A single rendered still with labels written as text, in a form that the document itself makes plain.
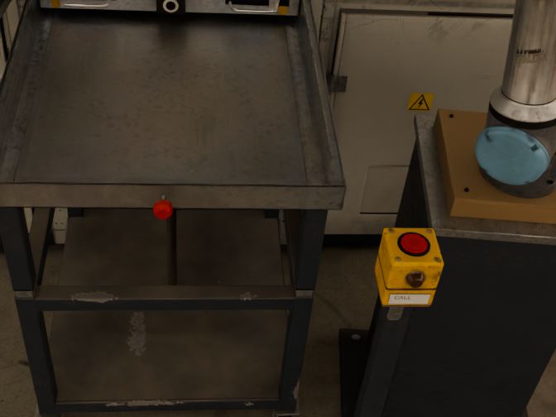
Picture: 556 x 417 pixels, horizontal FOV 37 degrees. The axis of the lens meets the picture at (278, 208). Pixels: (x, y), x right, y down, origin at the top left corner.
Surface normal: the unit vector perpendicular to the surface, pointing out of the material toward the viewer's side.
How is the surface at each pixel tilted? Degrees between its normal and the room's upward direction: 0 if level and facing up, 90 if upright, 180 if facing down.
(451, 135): 1
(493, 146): 97
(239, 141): 0
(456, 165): 1
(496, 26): 90
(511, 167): 97
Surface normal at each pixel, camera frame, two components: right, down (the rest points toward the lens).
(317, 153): 0.07, -0.72
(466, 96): 0.07, 0.69
